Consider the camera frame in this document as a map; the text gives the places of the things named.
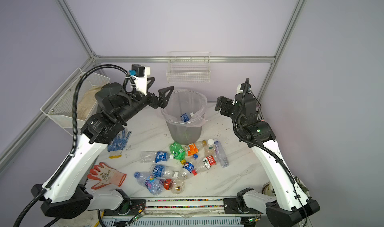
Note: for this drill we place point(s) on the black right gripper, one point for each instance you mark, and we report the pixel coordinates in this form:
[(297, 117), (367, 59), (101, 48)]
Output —
[(225, 103)]

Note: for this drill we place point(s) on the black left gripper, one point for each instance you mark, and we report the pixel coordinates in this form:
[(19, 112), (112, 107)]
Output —
[(161, 102)]

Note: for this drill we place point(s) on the clear bottle blue label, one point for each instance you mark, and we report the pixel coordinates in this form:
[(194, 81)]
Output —
[(190, 117)]

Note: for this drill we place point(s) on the white cap clear bottle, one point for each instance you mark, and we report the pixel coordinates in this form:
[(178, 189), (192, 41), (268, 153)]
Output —
[(215, 147)]

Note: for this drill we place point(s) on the colourful label water bottle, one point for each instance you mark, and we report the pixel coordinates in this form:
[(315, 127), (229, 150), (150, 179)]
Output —
[(150, 182)]

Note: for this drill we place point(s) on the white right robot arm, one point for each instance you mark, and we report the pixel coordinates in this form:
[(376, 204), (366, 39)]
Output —
[(290, 206)]

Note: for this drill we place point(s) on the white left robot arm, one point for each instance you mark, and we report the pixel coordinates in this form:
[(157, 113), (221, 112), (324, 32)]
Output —
[(67, 198)]

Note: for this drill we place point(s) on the grey mesh waste bin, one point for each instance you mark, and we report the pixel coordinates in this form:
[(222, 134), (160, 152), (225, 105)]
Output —
[(184, 135)]

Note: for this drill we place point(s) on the green crushed plastic bottle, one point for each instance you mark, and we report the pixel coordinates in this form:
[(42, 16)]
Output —
[(178, 152)]

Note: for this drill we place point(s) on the orange label plastic bottle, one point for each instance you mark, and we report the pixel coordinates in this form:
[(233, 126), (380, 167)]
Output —
[(194, 148)]

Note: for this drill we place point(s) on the blue knitted work glove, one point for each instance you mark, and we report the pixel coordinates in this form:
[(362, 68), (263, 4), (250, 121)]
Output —
[(116, 147)]

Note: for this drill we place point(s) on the red label clear bottle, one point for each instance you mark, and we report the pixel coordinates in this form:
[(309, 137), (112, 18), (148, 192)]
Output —
[(204, 164)]

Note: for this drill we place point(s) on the blue label bottle middle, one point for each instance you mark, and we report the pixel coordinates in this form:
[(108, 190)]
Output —
[(164, 172)]

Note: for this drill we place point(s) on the pepsi label plastic bottle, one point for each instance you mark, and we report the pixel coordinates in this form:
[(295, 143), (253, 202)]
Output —
[(189, 167)]

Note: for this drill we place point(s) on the beige cloth glove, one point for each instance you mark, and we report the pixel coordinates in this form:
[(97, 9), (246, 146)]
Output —
[(87, 103)]

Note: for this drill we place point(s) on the potted green plant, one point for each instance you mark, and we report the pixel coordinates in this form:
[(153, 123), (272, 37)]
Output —
[(268, 189)]

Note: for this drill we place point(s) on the red cap round bottle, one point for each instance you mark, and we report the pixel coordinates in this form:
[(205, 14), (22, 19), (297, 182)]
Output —
[(176, 186)]

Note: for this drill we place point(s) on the white mesh upper shelf tray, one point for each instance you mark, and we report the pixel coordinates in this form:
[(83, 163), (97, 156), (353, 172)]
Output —
[(58, 107)]

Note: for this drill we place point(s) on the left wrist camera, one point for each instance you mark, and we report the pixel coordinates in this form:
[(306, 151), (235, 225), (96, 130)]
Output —
[(139, 74)]

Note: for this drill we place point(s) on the white wire wall basket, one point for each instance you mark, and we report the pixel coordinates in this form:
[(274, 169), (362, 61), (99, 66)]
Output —
[(188, 72)]

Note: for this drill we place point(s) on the aluminium frame horizontal bar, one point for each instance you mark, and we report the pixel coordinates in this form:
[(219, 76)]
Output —
[(166, 59)]

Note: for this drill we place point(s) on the metal base rail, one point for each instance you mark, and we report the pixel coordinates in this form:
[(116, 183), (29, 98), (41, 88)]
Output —
[(183, 212)]

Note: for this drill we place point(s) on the aluminium frame corner post left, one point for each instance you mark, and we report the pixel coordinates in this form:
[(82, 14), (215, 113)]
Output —
[(81, 37)]

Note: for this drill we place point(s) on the aluminium frame corner post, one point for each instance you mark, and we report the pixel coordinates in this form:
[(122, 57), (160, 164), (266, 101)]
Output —
[(81, 37), (299, 6)]

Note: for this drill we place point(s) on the aluminium frame corner post right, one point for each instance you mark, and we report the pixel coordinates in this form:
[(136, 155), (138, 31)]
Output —
[(299, 6)]

